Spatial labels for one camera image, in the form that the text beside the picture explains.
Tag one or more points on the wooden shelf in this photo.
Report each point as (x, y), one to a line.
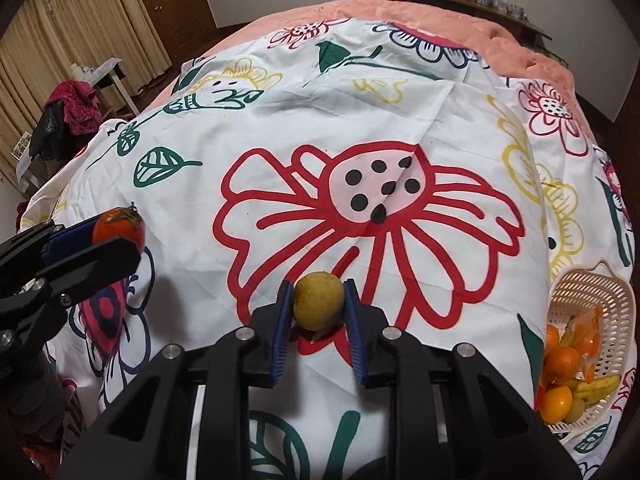
(500, 14)

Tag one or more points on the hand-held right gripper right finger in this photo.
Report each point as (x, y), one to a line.
(355, 335)

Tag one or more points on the yellow banana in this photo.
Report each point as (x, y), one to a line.
(597, 387)

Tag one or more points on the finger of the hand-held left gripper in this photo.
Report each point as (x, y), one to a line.
(70, 241)
(100, 265)

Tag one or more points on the white side table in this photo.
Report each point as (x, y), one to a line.
(107, 67)

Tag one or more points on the person's left hand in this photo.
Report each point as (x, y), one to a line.
(30, 395)

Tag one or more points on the white floral blanket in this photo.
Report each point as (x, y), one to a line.
(300, 110)

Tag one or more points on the red tomato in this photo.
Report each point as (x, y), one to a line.
(115, 227)

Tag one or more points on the red garment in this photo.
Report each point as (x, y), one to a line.
(75, 100)

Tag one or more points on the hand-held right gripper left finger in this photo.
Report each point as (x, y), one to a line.
(280, 335)

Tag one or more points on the group of small cups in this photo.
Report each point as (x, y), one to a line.
(510, 11)

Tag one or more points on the plastic bag of mandarins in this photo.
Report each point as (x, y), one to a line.
(585, 335)

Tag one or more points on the cream plastic basket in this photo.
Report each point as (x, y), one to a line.
(600, 285)

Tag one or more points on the pink quilt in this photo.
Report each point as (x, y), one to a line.
(450, 15)

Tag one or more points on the large orange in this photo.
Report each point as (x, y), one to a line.
(551, 336)
(562, 362)
(555, 402)

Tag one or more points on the green-brown kiwi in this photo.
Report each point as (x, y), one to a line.
(576, 409)
(318, 300)

